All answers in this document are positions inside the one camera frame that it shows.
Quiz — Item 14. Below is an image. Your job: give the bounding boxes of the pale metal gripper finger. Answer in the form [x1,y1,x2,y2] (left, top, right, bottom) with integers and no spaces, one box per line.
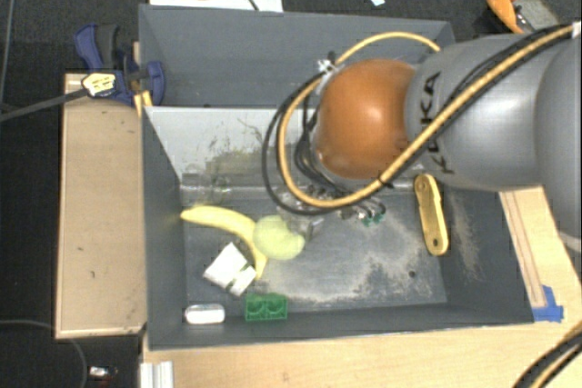
[276,204,316,224]
[304,216,326,243]

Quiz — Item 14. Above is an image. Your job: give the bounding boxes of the yellow-green toy pear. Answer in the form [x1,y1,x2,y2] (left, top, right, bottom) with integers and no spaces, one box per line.
[252,214,306,262]

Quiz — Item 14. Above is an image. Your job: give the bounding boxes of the grey metal bin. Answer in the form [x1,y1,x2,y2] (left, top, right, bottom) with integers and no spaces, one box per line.
[137,3,536,352]

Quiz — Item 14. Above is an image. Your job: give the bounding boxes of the yellow toy banana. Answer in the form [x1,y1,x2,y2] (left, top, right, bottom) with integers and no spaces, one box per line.
[180,204,269,281]

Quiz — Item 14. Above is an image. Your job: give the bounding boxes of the white plastic block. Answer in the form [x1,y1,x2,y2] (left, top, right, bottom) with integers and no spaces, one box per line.
[202,241,258,298]

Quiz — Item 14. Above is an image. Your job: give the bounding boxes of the green toy brick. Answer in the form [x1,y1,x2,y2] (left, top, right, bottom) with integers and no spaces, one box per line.
[244,292,289,323]

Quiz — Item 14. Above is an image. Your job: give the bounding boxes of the yellow flat bar with holes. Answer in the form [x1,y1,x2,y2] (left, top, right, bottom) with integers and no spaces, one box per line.
[413,173,450,257]

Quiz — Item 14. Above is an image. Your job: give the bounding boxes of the small white oblong case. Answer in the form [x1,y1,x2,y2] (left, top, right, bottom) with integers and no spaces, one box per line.
[183,303,226,326]

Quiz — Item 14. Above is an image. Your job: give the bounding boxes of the pale wood board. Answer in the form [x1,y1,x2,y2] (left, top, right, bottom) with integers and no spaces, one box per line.
[54,72,148,340]

